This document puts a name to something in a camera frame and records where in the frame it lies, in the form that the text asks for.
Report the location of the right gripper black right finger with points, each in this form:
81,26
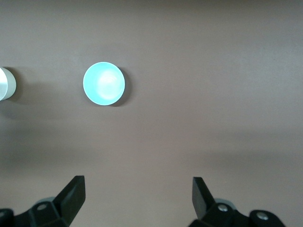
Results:
201,201

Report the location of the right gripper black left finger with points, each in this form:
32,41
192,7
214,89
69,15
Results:
73,196

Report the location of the blue bowl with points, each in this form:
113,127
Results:
104,82

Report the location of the brown table cover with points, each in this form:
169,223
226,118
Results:
189,94

